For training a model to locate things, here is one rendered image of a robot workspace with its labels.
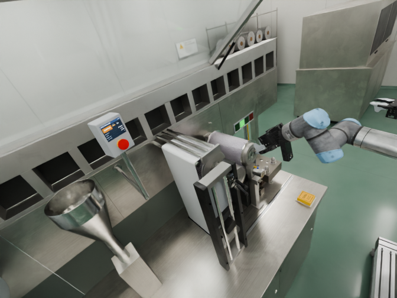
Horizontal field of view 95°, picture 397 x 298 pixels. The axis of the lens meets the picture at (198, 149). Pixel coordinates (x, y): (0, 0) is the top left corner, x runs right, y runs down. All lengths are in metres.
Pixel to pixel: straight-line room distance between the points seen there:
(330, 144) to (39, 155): 1.01
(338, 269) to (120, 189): 1.81
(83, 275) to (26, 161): 0.62
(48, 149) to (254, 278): 0.97
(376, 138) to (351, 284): 1.44
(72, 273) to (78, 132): 0.65
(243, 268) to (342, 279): 1.19
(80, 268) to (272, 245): 0.91
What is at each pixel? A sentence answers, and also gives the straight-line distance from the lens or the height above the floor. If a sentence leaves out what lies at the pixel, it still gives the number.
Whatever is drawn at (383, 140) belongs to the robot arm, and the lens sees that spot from 0.84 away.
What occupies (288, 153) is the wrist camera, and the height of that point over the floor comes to 1.32.
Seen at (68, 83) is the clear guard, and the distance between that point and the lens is 0.64.
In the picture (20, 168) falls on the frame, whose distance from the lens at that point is 0.85.
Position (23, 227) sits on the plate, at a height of 1.40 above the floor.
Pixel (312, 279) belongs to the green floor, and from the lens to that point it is 2.02.
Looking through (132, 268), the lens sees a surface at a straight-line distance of 0.88.
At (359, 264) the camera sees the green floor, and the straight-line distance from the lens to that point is 2.18.
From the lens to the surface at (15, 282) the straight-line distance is 0.87.
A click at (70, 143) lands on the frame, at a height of 1.60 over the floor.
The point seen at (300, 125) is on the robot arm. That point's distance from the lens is 0.76.
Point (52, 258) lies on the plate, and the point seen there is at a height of 1.21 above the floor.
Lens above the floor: 1.84
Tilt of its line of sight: 32 degrees down
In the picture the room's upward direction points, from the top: 15 degrees counter-clockwise
